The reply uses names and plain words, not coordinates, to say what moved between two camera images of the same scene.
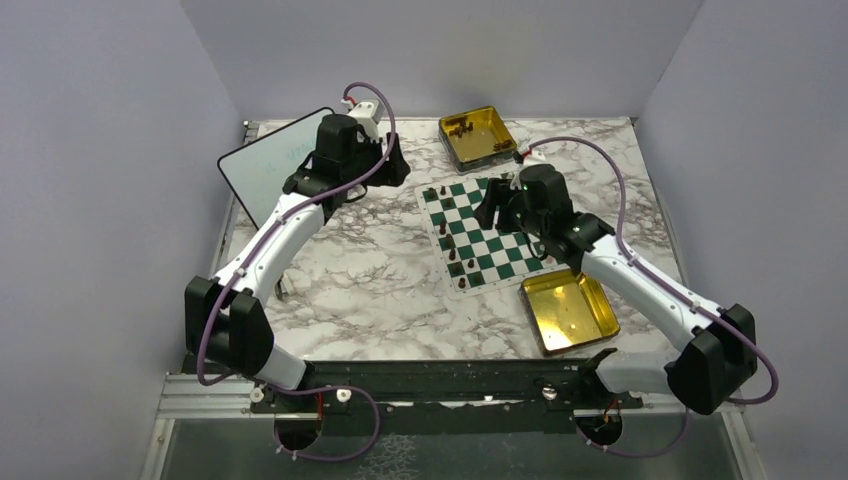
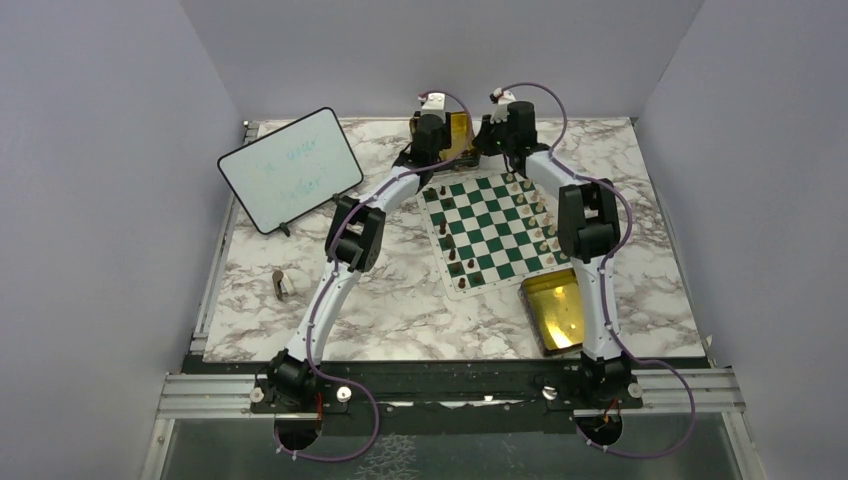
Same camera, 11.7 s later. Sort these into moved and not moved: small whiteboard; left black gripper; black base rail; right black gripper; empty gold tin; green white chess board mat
Moved: right black gripper; left black gripper
Not moved: empty gold tin; black base rail; small whiteboard; green white chess board mat
